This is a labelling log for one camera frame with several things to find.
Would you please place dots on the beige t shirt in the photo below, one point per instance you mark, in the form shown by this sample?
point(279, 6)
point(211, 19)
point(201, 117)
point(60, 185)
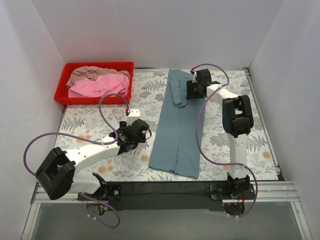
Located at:
point(92, 73)

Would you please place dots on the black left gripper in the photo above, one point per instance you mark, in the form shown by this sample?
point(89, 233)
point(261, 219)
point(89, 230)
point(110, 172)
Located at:
point(141, 127)

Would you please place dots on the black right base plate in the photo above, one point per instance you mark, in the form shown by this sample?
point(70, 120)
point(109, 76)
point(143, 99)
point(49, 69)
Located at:
point(219, 191)

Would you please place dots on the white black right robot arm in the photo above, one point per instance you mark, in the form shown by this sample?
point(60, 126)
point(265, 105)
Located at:
point(237, 122)

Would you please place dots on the aluminium front frame rail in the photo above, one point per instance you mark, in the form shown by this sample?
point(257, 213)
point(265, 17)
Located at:
point(268, 191)

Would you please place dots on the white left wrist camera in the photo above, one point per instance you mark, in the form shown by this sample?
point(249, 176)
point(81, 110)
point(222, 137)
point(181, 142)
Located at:
point(132, 115)

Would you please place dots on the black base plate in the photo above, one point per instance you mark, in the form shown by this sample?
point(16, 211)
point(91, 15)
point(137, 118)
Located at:
point(106, 192)
point(219, 191)

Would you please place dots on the pink t shirt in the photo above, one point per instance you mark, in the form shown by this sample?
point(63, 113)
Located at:
point(110, 83)

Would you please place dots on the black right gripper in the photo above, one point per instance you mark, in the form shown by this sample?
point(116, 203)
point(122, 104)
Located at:
point(190, 90)

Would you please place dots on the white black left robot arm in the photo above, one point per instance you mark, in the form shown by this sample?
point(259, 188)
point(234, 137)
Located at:
point(59, 172)

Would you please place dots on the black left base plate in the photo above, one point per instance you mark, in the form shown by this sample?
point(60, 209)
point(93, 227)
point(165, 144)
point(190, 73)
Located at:
point(106, 192)

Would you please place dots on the floral table mat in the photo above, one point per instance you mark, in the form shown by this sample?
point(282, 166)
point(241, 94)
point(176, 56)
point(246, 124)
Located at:
point(81, 123)

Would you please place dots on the red plastic bin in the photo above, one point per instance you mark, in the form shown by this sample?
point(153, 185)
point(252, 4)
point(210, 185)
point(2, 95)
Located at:
point(62, 92)

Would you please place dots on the blue-grey t shirt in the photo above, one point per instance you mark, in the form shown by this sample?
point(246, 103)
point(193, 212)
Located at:
point(175, 147)

